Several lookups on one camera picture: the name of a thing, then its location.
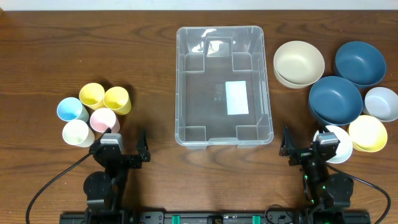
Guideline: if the beige bowl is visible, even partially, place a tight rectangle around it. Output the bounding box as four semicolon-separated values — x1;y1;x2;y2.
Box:
273;40;325;89

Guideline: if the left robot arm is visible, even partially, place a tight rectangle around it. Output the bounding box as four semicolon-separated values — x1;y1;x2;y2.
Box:
83;129;150;211

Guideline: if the yellow bowl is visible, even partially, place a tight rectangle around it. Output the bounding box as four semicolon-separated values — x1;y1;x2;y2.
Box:
348;115;388;152

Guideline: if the yellow cup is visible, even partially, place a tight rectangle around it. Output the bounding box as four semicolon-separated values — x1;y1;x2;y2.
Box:
103;86;132;115
79;83;105;110

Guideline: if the pink cup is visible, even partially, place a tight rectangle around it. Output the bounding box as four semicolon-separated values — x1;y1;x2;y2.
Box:
90;108;120;133

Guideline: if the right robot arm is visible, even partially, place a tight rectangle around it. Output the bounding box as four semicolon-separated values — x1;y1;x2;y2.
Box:
279;128;353;214

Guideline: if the cream white cup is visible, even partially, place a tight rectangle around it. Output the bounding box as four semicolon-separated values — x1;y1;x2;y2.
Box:
62;119;95;147

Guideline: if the white bowl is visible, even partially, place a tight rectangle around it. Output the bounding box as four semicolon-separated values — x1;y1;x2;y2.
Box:
313;125;353;164

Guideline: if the yellow cup left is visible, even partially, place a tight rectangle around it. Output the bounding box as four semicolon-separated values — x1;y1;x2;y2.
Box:
79;83;105;110

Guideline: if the clear plastic storage bin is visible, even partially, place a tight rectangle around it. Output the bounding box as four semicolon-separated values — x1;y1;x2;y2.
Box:
175;26;274;149

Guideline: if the light blue cup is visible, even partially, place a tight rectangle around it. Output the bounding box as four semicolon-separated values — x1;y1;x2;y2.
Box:
57;97;89;123

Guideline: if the light grey bowl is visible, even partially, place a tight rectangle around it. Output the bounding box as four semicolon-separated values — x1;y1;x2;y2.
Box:
363;87;397;122

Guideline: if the dark blue bowl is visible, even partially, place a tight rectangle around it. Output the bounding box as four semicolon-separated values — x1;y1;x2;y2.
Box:
333;41;387;89
308;76;363;126

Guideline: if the yellow cup right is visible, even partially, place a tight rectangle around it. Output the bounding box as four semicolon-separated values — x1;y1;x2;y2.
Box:
103;86;132;115

